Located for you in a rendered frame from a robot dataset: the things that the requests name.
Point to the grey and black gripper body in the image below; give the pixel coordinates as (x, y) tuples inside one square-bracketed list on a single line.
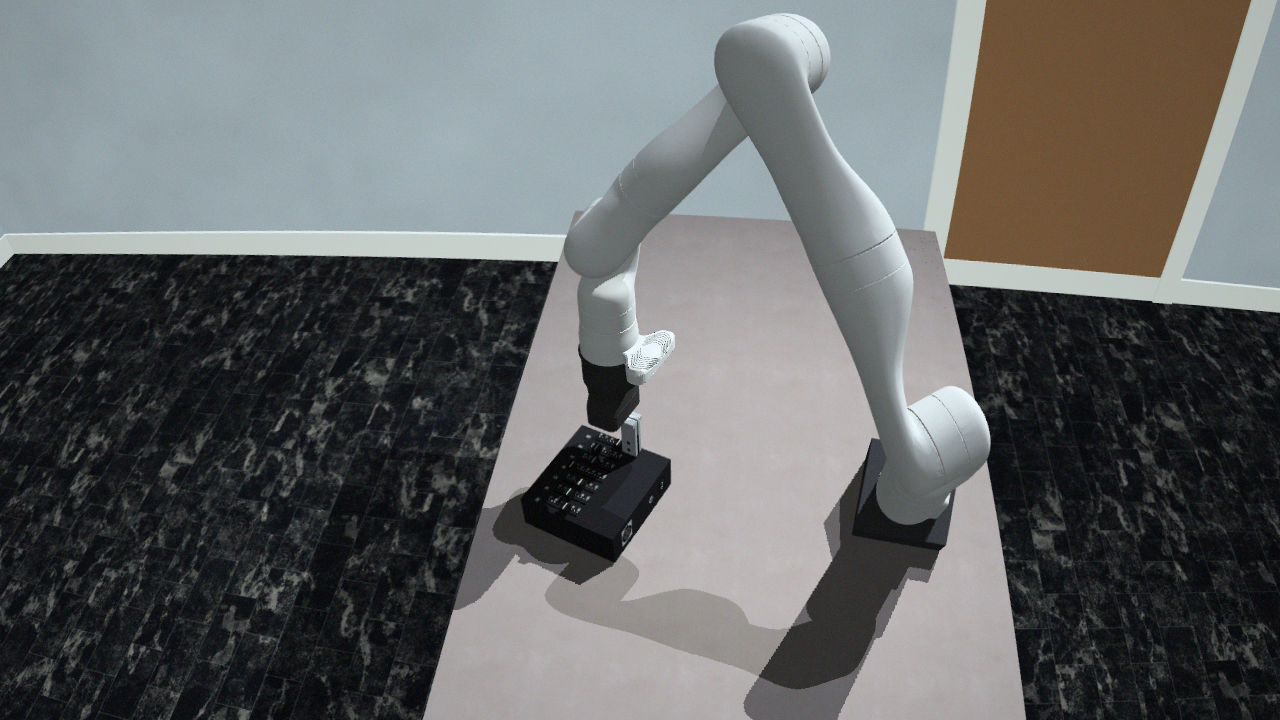
[(610, 362)]

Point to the black lighting desk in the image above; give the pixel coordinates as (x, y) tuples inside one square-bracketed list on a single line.
[(614, 494)]

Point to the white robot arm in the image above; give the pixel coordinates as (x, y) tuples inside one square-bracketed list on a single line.
[(763, 67)]

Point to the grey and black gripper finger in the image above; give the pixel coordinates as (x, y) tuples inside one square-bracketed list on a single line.
[(629, 437), (637, 417)]

